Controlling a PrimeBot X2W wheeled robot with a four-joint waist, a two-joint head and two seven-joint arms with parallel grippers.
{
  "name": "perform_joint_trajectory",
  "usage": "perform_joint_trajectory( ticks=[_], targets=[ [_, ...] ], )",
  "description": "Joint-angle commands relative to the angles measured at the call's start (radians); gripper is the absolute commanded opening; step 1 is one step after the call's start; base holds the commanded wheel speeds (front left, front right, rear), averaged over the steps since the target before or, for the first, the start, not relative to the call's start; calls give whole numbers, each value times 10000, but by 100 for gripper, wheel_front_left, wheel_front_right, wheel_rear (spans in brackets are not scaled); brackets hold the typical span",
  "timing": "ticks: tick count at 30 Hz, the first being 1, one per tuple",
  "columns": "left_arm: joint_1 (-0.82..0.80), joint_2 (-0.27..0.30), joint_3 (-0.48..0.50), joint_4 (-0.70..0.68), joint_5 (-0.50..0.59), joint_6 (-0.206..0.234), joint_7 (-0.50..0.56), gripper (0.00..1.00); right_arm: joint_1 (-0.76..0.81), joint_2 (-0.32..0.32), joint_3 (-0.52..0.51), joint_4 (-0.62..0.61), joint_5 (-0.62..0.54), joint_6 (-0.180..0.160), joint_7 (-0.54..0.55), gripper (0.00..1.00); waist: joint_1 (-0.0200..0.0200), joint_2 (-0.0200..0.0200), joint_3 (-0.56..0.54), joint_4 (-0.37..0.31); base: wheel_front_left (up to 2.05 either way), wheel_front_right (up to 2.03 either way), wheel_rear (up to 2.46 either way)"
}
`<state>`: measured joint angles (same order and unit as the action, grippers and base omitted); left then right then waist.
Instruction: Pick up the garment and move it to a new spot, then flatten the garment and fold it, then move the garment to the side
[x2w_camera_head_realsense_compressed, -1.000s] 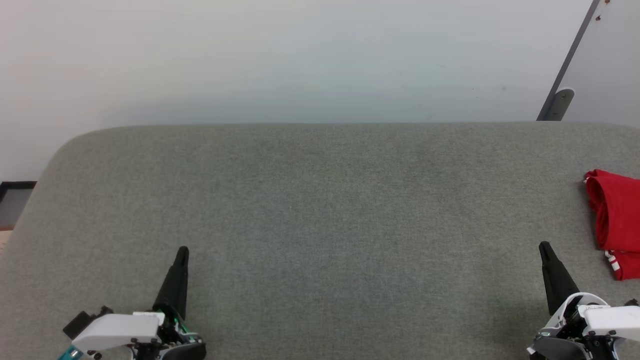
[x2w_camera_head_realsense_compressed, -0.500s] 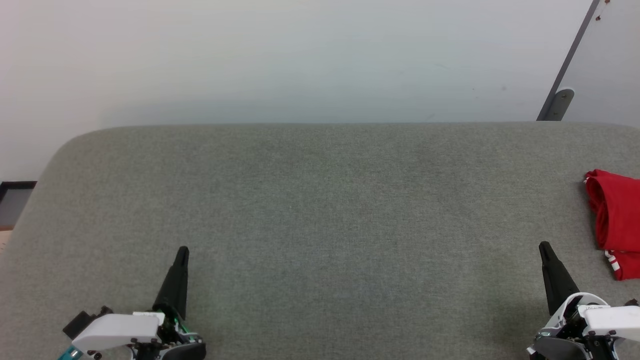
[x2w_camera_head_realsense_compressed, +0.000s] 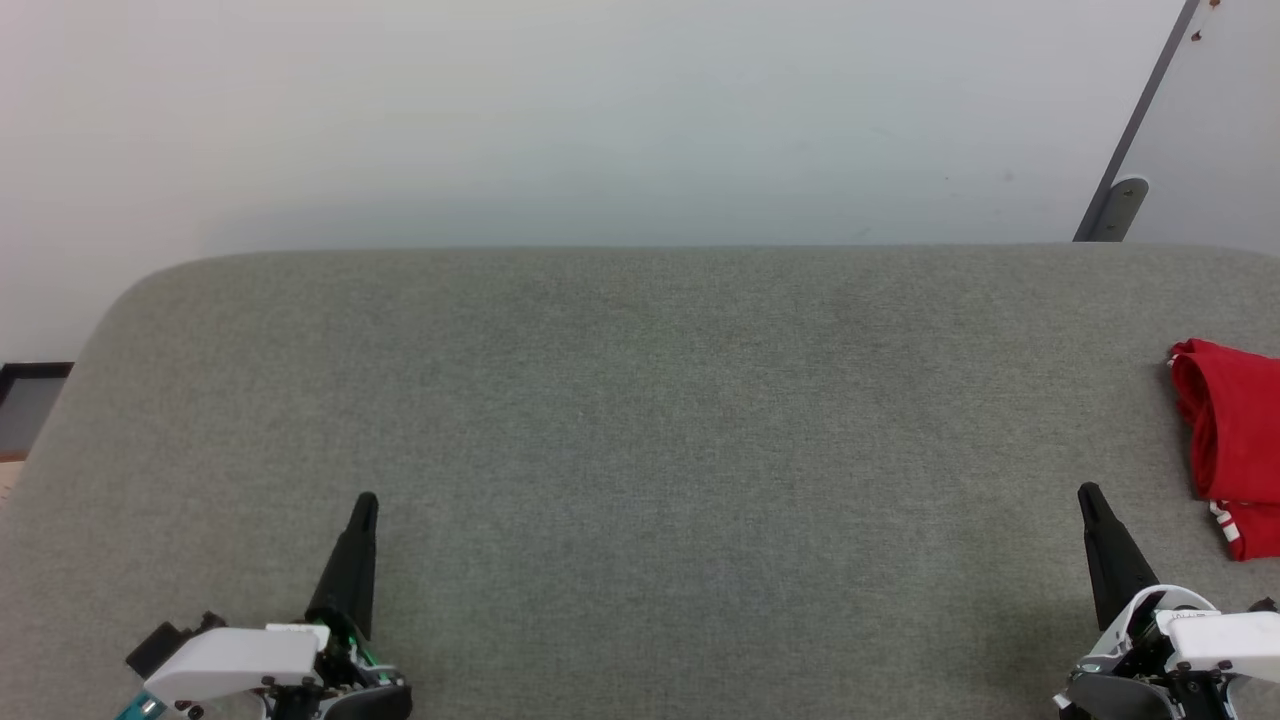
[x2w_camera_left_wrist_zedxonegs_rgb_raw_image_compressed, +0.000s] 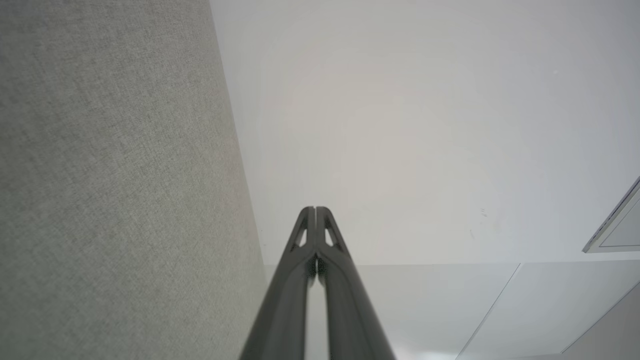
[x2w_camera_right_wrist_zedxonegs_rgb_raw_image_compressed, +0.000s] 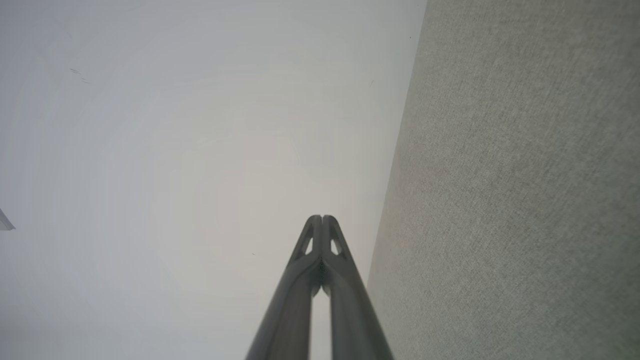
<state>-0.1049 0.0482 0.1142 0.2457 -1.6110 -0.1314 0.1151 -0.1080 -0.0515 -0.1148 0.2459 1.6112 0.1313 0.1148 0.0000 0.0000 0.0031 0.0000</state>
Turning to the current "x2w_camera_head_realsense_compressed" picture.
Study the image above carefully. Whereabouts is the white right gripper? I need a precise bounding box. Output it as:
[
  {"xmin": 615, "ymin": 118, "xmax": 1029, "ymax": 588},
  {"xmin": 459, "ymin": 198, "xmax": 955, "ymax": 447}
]
[{"xmin": 1055, "ymin": 482, "xmax": 1280, "ymax": 720}]

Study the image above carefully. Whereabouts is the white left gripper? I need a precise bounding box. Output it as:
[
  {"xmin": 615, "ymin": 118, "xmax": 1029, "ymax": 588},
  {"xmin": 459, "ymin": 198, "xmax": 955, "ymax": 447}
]
[{"xmin": 145, "ymin": 491, "xmax": 413, "ymax": 720}]

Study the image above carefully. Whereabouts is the red and white basketball jersey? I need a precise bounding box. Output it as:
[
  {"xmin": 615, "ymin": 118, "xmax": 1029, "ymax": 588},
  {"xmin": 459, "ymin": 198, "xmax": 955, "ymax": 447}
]
[{"xmin": 1167, "ymin": 338, "xmax": 1280, "ymax": 562}]

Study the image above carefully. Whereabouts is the grey fabric sofa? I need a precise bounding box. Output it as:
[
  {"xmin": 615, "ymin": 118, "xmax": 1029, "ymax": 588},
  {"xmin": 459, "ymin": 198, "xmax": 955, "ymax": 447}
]
[{"xmin": 0, "ymin": 243, "xmax": 1280, "ymax": 720}]

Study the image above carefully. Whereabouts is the dark baseboard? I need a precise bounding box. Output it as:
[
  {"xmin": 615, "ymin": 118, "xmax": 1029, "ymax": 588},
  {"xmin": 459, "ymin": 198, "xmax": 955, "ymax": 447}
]
[{"xmin": 0, "ymin": 362, "xmax": 74, "ymax": 457}]

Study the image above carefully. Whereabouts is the grey metal bracket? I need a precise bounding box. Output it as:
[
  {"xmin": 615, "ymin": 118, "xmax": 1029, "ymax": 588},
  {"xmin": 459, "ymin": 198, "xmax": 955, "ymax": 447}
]
[{"xmin": 1085, "ymin": 176, "xmax": 1150, "ymax": 243}]

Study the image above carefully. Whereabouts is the dark grey door frame strip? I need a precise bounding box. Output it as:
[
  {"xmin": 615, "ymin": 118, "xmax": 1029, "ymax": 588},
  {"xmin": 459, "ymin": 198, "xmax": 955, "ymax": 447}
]
[{"xmin": 1072, "ymin": 0, "xmax": 1201, "ymax": 243}]

